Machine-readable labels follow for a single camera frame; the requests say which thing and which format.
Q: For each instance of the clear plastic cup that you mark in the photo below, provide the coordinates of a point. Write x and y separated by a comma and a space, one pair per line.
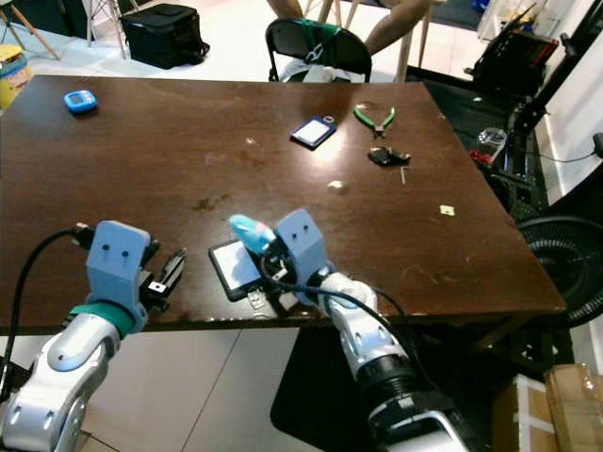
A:
491, 143

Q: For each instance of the black floor fan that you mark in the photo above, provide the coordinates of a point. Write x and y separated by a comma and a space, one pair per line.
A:
565, 268

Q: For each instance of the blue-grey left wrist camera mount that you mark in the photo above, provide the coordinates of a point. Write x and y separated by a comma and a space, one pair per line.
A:
118, 259

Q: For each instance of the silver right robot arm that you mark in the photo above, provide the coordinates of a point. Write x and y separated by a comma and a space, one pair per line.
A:
377, 344

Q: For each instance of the light blue pink key fob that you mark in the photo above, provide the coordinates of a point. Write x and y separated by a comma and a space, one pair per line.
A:
252, 234

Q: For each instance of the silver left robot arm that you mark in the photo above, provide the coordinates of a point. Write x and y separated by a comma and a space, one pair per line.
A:
57, 377

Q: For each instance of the black case red trim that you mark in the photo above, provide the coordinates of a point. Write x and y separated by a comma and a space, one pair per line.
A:
513, 58

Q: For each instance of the black floor mat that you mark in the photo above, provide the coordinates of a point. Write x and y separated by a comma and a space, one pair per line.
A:
320, 395

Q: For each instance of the blue digital timer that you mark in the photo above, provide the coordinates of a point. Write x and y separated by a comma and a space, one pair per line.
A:
80, 102

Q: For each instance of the black card holder white card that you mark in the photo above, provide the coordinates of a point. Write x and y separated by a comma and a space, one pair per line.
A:
234, 268

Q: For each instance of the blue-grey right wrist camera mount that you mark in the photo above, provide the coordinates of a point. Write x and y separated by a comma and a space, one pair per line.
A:
303, 247

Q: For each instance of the cardboard box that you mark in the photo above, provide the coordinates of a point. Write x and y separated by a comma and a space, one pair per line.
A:
556, 410

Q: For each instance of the yellow bin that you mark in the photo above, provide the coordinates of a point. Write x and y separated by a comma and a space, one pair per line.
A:
12, 80

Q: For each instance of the black stand pole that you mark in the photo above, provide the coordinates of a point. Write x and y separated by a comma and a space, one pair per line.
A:
551, 85

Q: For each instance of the black car key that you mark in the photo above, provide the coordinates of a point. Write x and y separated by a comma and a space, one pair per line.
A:
386, 157

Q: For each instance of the black fabric bag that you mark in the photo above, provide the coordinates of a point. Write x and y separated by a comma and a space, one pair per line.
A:
162, 36

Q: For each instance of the black chair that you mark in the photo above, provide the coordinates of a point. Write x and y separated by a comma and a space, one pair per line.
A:
287, 47

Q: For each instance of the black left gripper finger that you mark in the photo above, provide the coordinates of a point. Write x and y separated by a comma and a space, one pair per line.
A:
175, 266

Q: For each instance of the person forearm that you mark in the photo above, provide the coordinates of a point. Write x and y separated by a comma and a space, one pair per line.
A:
400, 24
287, 8

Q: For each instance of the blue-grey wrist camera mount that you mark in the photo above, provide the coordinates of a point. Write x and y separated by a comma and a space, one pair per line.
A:
303, 247
118, 259

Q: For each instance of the small yellow sticker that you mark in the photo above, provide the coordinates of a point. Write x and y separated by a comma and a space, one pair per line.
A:
447, 210

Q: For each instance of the blue key tag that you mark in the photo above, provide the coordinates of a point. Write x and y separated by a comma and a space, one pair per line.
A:
314, 132

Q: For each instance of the white chair wooden legs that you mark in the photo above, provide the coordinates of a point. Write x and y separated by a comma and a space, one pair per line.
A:
33, 24

